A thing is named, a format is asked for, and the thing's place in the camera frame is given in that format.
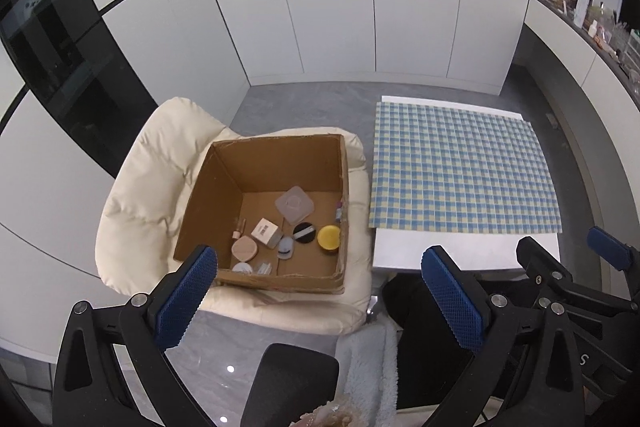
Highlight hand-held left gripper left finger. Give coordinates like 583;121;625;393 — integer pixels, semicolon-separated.
52;244;221;427

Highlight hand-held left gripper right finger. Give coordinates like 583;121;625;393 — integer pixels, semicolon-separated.
421;246;591;427

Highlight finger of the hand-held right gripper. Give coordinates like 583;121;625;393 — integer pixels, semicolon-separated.
516;236;640;323
586;226;640;276

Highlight tan round sponge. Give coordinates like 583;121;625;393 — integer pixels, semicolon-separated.
231;236;260;263

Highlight pink cube box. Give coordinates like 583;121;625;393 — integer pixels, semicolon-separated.
251;218;280;249

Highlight brown cardboard box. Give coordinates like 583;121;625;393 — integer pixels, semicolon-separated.
172;134;349;295

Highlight black makeup puff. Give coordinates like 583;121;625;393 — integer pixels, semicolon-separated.
292;222;317;245

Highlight grey square plastic case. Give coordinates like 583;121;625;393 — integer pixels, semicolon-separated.
275;187;316;224

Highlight person's legs black trousers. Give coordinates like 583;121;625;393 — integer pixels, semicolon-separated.
335;322;401;408
382;274;501;408

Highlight blue yellow checked tablecloth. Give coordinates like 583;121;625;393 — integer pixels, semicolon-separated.
367;101;562;235

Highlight cream padded chair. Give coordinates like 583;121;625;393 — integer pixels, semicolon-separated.
94;97;373;335

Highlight clear drawer organizer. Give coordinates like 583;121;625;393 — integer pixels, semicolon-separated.
617;27;640;68

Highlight white wall cabinets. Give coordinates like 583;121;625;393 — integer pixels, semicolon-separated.
62;0;538;98

